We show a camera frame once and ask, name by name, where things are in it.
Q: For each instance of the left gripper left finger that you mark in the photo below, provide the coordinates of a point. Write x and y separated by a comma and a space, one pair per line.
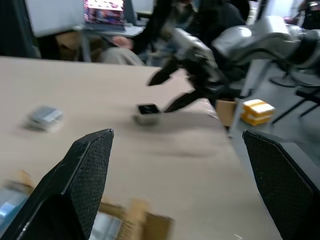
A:
75, 180

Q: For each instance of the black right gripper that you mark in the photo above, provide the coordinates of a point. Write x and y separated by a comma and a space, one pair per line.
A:
205, 72

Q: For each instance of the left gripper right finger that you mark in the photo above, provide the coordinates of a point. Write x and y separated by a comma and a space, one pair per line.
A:
282, 180

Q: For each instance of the brown cardboard box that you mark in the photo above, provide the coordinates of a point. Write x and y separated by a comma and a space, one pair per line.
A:
225, 111

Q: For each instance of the cardboard divider tray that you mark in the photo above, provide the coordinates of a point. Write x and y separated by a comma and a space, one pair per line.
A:
147, 222

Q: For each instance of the small black-topped box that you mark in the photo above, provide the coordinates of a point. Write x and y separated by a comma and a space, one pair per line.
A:
148, 112

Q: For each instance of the seated person in dark jacket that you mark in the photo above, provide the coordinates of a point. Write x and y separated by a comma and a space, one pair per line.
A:
125, 56

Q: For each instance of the grey desk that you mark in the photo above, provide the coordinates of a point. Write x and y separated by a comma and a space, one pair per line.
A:
130, 31

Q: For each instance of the yellow and white box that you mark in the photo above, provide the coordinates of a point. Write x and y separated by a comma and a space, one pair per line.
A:
257, 112

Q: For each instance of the black office chair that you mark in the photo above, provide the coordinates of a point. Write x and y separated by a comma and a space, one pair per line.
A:
300, 87

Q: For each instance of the laptop with colourful screen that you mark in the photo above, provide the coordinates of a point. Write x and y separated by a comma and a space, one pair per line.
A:
103, 12

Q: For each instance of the white board panel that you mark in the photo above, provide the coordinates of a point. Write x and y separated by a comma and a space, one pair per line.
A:
55, 15

